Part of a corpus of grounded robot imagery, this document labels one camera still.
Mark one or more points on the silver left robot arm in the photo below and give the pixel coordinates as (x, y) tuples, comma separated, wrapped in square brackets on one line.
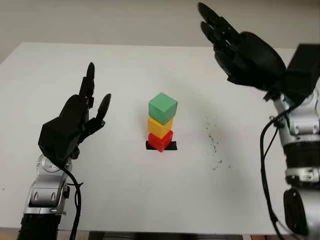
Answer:
[(45, 190)]

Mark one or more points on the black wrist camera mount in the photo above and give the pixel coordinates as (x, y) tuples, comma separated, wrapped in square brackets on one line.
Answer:
[(302, 75), (57, 140)]

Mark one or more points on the green wooden cube block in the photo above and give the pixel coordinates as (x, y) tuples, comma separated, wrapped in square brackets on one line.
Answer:
[(161, 107)]

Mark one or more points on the red wooden cube block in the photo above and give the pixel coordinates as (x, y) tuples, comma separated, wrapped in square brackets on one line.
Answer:
[(162, 142)]

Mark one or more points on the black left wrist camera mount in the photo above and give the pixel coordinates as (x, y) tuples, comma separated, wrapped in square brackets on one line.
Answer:
[(57, 140)]

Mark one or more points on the black tape strip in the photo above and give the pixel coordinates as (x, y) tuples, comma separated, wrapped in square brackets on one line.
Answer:
[(173, 146)]

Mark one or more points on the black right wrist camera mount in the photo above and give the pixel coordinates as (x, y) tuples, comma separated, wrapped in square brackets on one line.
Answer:
[(302, 75)]

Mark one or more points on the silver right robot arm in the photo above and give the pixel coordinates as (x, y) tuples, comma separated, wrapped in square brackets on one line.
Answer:
[(302, 140)]

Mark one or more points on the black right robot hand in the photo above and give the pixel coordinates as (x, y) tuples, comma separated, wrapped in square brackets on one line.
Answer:
[(255, 60)]

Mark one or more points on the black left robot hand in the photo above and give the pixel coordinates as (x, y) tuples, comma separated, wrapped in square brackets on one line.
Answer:
[(75, 107)]

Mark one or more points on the yellow wooden cube block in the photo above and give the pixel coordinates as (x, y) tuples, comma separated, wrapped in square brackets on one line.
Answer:
[(157, 127)]

